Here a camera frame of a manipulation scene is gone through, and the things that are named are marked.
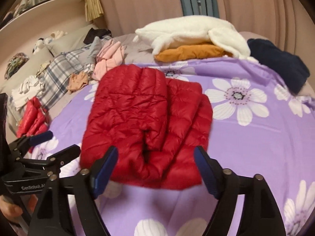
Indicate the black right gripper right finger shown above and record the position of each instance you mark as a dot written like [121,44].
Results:
[260,212]

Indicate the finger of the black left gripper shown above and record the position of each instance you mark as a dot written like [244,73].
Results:
[22,145]
[58,160]

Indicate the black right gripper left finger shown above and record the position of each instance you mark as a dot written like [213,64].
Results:
[52,214]

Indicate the red puffer jacket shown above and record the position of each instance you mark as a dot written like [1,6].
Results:
[155,123]

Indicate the white small clothes pile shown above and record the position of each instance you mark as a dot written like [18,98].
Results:
[29,88]

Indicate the left hand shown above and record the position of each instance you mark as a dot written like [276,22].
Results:
[12,212]

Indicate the grey plaid pillow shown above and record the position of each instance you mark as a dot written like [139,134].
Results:
[57,74]

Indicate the tan small garment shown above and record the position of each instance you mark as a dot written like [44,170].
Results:
[77,82]

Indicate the purple floral bed sheet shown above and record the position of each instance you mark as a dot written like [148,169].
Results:
[257,127]

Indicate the grey garment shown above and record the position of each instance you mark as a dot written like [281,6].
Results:
[93,51]

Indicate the pink garment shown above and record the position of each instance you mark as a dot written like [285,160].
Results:
[110,56]

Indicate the black garment on pillow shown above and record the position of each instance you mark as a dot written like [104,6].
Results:
[92,33]

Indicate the navy blue garment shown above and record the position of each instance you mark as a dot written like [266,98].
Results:
[290,67]

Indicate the yellow tassel bundle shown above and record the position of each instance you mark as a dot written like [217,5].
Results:
[93,9]

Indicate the orange folded garment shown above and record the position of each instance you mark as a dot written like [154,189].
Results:
[189,52]

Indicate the white fleece garment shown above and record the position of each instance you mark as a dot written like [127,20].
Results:
[191,30]

